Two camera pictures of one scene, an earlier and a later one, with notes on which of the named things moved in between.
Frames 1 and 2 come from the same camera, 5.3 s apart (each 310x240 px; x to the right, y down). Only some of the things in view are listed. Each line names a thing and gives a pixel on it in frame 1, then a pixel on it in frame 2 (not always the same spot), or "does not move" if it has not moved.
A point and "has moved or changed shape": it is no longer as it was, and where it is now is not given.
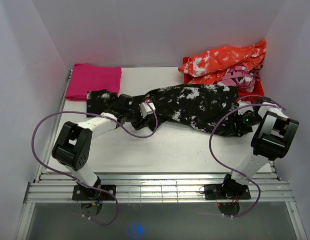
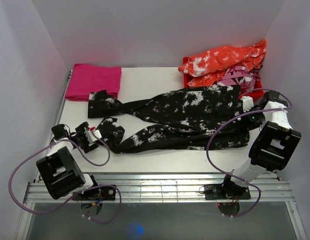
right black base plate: x=218 y=192 does not move
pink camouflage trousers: x=240 y=77 does not move
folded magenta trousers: x=88 y=77 does not move
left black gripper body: x=136 y=118 -> x=81 y=138
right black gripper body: x=244 y=122 -> x=254 y=120
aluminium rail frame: x=156 y=188 does not move
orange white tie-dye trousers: x=206 y=68 does not move
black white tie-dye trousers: x=210 y=109 has moved or changed shape
